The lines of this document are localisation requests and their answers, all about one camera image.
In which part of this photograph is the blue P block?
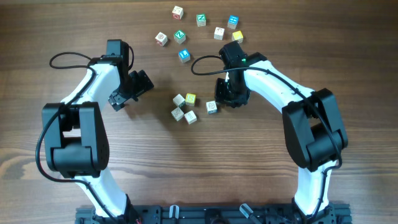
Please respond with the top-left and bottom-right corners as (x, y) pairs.
(206, 101), (218, 114)

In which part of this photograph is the yellow top block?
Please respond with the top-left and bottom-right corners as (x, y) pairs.
(185, 93), (196, 106)

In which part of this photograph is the yellow block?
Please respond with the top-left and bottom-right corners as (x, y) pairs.
(185, 93), (196, 106)
(232, 30), (244, 44)

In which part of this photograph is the green V block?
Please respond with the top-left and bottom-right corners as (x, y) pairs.
(172, 94), (185, 108)

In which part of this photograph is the red A block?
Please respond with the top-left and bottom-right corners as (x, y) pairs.
(184, 110), (197, 124)

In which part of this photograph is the green-edged wooden block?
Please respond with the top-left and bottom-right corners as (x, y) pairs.
(171, 107), (184, 121)

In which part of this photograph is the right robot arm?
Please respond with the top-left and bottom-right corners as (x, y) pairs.
(215, 41), (348, 223)

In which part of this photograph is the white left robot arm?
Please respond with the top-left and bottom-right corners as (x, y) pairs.
(35, 39), (154, 223)

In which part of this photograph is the white block red side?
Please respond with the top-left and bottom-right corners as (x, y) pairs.
(155, 32), (168, 47)

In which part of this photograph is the yellow block right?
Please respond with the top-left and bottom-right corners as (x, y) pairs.
(232, 30), (244, 44)

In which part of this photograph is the blue L block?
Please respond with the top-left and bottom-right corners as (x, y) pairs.
(178, 49), (190, 63)

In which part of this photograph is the white block number two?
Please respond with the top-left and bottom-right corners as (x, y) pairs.
(214, 27), (224, 40)

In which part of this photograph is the green Z block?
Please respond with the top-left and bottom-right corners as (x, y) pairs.
(174, 30), (186, 44)

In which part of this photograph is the blue top block right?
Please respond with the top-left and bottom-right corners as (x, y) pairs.
(228, 15), (239, 29)

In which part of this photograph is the green N block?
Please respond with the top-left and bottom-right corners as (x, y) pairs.
(196, 14), (206, 27)

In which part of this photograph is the red-sided block far back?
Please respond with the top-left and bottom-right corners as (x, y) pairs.
(172, 6), (183, 20)

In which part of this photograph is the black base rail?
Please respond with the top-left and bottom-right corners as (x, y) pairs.
(75, 203), (353, 224)

